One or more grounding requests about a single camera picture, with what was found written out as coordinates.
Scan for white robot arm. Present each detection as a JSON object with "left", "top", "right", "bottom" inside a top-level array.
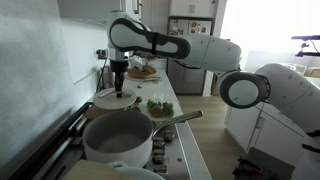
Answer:
[{"left": 107, "top": 10, "right": 320, "bottom": 180}]

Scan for cream white saucepan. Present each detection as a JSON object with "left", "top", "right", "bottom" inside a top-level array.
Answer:
[{"left": 82, "top": 111, "right": 203, "bottom": 167}]

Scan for stainless steel refrigerator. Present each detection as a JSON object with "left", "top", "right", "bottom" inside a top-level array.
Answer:
[{"left": 167, "top": 17, "right": 214, "bottom": 95}]

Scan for white kitchen island cabinets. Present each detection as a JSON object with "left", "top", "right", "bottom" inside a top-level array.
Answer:
[{"left": 225, "top": 103, "right": 305, "bottom": 166}]

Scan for white upper cabinets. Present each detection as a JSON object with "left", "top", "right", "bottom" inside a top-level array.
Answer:
[{"left": 119, "top": 0, "right": 218, "bottom": 20}]

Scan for black power cable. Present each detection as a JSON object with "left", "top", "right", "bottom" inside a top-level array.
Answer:
[{"left": 136, "top": 76, "right": 163, "bottom": 89}]

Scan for cream white pot lid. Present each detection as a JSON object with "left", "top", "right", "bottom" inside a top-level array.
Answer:
[{"left": 93, "top": 88, "right": 137, "bottom": 110}]

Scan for chopping board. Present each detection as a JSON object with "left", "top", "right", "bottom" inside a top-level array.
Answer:
[{"left": 131, "top": 97, "right": 178, "bottom": 121}]

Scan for brown potato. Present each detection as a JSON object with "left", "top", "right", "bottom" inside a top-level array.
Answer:
[{"left": 135, "top": 96, "right": 143, "bottom": 103}]

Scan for white wall outlet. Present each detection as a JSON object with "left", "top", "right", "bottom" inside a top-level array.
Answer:
[{"left": 96, "top": 49, "right": 108, "bottom": 59}]

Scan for green vegetables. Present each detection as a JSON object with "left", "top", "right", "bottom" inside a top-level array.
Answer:
[{"left": 147, "top": 100, "right": 174, "bottom": 118}]

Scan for black gas cooktop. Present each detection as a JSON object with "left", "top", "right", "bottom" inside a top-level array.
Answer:
[{"left": 7, "top": 101, "right": 181, "bottom": 180}]

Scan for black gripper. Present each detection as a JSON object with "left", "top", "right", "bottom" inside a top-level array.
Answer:
[{"left": 110, "top": 61, "right": 128, "bottom": 98}]

